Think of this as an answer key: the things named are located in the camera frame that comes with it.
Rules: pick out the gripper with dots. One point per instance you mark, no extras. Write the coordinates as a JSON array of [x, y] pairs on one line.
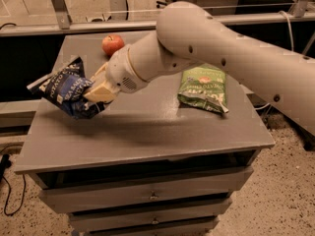
[[120, 70]]

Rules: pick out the middle grey drawer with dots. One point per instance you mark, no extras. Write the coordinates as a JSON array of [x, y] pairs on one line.
[[151, 215]]

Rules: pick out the grey drawer cabinet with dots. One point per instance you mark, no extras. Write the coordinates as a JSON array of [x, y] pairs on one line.
[[148, 134]]

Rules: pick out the metal railing frame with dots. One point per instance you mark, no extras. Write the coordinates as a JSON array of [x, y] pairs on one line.
[[52, 16]]

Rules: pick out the grey drawer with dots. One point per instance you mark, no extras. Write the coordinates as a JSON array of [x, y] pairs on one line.
[[151, 215], [118, 194], [186, 226]]

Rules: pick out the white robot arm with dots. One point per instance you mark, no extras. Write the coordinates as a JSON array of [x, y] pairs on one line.
[[187, 35]]

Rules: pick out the green potato chip bag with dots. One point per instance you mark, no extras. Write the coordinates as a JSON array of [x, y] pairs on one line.
[[203, 87]]

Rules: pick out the bottom grey drawer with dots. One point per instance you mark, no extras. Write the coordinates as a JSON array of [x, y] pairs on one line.
[[186, 226]]

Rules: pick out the top grey drawer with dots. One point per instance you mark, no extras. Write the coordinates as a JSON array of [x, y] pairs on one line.
[[118, 194]]

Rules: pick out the blue potato chip bag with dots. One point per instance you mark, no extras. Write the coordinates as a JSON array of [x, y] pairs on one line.
[[65, 88]]

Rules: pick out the red apple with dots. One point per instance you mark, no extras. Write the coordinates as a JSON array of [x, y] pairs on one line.
[[111, 43]]

